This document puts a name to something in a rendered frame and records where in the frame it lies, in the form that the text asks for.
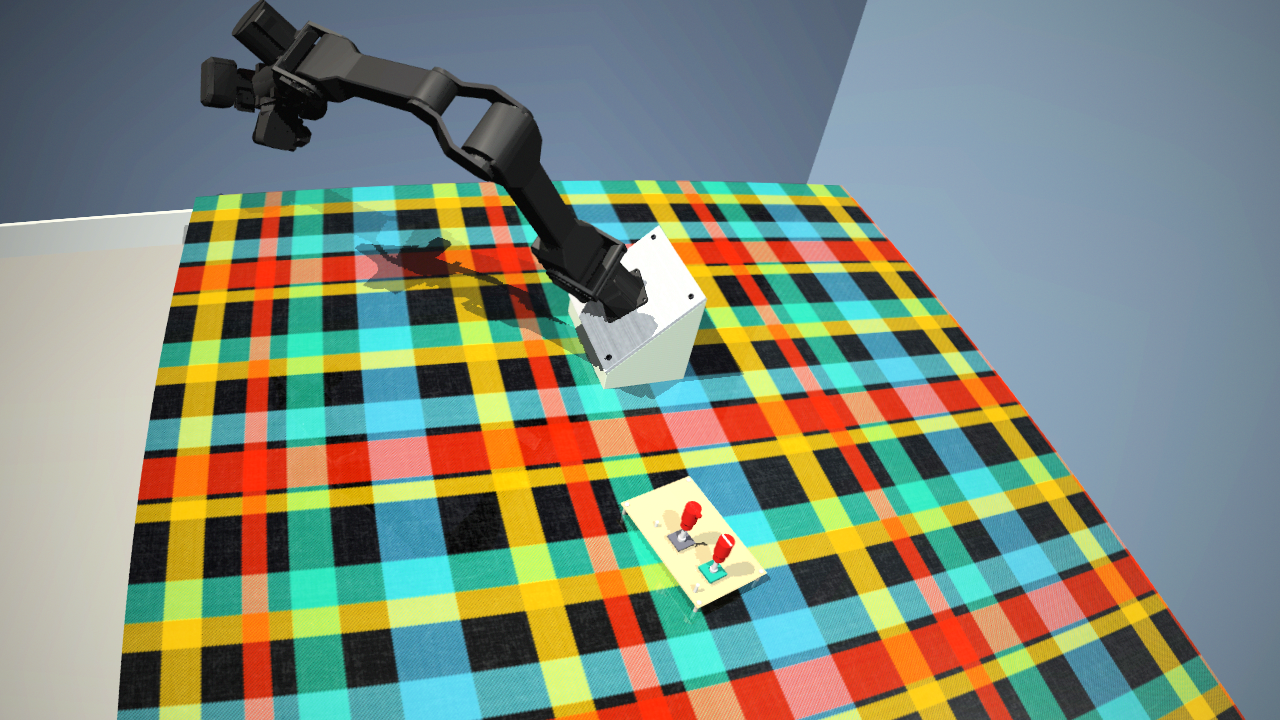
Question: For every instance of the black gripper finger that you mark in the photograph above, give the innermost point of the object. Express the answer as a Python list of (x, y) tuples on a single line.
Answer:
[(241, 107)]

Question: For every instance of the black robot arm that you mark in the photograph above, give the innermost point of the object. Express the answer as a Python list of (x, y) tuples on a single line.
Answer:
[(504, 148)]

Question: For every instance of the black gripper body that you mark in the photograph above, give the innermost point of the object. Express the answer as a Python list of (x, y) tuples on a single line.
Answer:
[(220, 82)]

